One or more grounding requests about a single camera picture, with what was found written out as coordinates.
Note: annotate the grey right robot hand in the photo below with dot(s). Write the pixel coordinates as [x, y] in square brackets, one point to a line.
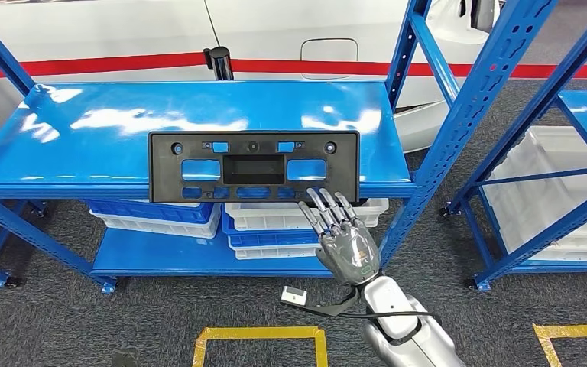
[349, 251]

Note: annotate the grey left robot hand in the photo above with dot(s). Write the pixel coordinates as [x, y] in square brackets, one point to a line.
[125, 357]

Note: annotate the black plastic plate bracket part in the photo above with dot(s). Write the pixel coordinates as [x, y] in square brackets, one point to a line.
[172, 172]

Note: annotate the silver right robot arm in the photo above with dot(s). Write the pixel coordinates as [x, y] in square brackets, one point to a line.
[400, 334]

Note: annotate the large white plastic crate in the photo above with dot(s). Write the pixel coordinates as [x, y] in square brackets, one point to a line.
[551, 152]

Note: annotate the yellow floor tape square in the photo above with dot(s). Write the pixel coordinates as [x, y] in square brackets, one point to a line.
[577, 330]

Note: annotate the red barrier belt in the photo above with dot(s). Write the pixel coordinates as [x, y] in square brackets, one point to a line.
[96, 65]

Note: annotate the white car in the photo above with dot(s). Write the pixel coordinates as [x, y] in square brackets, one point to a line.
[121, 30]

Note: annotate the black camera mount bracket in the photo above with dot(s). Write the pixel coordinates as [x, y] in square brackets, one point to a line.
[331, 309]

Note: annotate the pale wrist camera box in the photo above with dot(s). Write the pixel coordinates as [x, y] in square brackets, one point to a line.
[293, 296]

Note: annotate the black barrier post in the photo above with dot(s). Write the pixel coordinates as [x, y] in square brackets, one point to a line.
[220, 63]

